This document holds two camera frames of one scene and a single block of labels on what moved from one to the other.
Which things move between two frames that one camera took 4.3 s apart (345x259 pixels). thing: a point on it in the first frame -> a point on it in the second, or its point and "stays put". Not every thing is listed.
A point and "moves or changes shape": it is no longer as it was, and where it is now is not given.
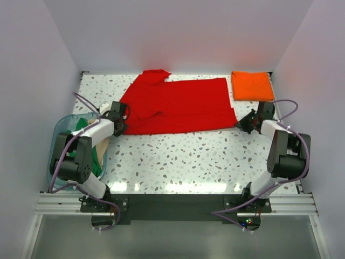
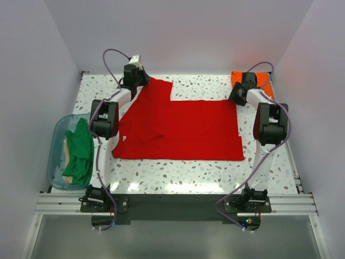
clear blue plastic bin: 99,147 stays put
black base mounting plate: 178,207 stays put
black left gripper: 119,133 -> 146,77
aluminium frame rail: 67,204 stays put
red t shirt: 155,104 moves or changes shape
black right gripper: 242,123 -> 233,97
